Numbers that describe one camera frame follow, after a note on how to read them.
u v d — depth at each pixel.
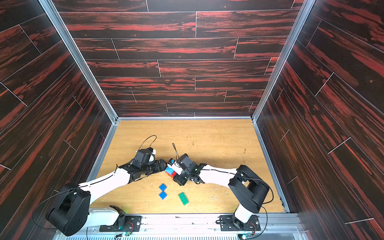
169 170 0.86
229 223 0.66
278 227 0.73
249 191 0.44
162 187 0.84
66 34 0.75
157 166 0.77
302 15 0.69
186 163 0.67
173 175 0.86
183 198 0.80
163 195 0.82
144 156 0.68
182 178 0.76
